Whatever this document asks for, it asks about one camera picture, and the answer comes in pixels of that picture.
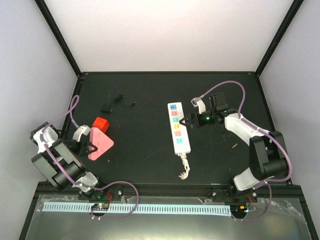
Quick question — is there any pink triangular plug adapter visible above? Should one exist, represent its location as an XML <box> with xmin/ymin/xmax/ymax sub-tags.
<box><xmin>88</xmin><ymin>127</ymin><xmax>114</xmax><ymax>161</ymax></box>

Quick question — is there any white power strip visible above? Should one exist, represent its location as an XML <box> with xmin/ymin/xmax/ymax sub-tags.
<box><xmin>167</xmin><ymin>102</ymin><xmax>191</xmax><ymax>155</ymax></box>

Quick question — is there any red cube plug adapter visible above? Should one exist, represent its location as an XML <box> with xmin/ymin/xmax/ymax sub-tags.
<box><xmin>92</xmin><ymin>117</ymin><xmax>110</xmax><ymax>133</ymax></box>

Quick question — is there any black plug with thin cable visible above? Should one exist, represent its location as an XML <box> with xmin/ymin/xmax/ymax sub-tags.
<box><xmin>100</xmin><ymin>94</ymin><xmax>137</xmax><ymax>114</ymax></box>

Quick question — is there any white knotted power cord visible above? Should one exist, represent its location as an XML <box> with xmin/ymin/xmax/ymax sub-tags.
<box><xmin>178</xmin><ymin>152</ymin><xmax>192</xmax><ymax>181</ymax></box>

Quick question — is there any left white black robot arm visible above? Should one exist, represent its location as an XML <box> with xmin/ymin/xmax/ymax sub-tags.
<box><xmin>30</xmin><ymin>122</ymin><xmax>108</xmax><ymax>200</ymax></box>

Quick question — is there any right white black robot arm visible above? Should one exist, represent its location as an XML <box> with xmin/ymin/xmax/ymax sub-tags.
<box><xmin>179</xmin><ymin>92</ymin><xmax>292</xmax><ymax>203</ymax></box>

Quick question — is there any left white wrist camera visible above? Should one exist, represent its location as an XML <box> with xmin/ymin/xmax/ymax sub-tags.
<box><xmin>72</xmin><ymin>125</ymin><xmax>91</xmax><ymax>143</ymax></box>

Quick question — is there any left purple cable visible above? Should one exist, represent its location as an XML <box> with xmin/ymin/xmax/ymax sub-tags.
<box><xmin>39</xmin><ymin>94</ymin><xmax>140</xmax><ymax>221</ymax></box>

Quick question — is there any purple cable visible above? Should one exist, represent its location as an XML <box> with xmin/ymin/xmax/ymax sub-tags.
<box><xmin>197</xmin><ymin>80</ymin><xmax>293</xmax><ymax>222</ymax></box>
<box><xmin>39</xmin><ymin>94</ymin><xmax>140</xmax><ymax>221</ymax></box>

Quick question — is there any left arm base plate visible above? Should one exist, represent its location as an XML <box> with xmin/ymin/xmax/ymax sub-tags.
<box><xmin>78</xmin><ymin>184</ymin><xmax>124</xmax><ymax>217</ymax></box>

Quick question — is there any white slotted cable duct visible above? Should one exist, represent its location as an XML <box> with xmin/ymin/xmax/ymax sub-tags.
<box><xmin>42</xmin><ymin>202</ymin><xmax>231</xmax><ymax>217</ymax></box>

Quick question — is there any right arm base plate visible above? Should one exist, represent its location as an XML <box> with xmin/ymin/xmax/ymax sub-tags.
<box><xmin>210</xmin><ymin>184</ymin><xmax>258</xmax><ymax>204</ymax></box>

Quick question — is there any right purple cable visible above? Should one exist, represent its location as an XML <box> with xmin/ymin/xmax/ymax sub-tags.
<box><xmin>197</xmin><ymin>80</ymin><xmax>293</xmax><ymax>222</ymax></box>

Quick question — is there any left black frame post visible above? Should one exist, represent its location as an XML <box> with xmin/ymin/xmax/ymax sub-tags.
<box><xmin>34</xmin><ymin>0</ymin><xmax>82</xmax><ymax>77</ymax></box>

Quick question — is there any black frame post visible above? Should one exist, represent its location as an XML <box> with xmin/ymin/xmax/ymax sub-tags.
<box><xmin>34</xmin><ymin>0</ymin><xmax>82</xmax><ymax>77</ymax></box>
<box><xmin>255</xmin><ymin>0</ymin><xmax>304</xmax><ymax>77</ymax></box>

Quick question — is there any right black frame post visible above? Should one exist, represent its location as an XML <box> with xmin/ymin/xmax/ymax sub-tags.
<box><xmin>255</xmin><ymin>0</ymin><xmax>304</xmax><ymax>77</ymax></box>

